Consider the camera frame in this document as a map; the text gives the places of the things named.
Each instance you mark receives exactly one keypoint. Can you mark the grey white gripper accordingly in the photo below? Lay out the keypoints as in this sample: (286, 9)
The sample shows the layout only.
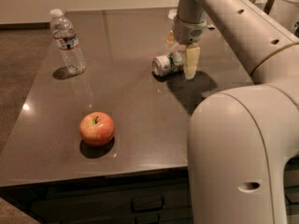
(188, 33)

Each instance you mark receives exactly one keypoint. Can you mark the white green 7up can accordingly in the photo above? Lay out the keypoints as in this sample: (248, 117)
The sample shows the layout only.
(167, 64)

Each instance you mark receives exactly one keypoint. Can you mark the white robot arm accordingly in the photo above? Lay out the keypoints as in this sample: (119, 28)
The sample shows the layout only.
(240, 140)

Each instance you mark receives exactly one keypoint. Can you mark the dark upright board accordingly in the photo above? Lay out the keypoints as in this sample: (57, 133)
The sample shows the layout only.
(269, 5)

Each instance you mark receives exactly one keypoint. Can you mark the white bottle cap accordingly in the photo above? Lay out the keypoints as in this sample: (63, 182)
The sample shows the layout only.
(172, 14)

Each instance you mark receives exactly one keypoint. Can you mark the small crumpled wrapper scrap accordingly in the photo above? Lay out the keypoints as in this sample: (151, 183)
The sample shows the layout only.
(211, 27)

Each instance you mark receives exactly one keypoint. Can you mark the white cup with lid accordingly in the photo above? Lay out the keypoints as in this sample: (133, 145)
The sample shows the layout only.
(286, 13)

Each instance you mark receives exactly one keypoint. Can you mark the clear plastic water bottle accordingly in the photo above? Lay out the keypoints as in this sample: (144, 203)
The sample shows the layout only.
(66, 39)

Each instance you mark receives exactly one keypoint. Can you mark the red yellow apple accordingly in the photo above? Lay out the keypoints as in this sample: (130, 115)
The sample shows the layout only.
(97, 129)

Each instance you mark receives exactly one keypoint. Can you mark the dark drawer cabinet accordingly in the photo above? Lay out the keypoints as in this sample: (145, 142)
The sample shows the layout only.
(99, 190)

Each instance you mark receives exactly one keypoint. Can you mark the black drawer handle left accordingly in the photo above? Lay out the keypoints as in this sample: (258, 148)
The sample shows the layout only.
(147, 203)

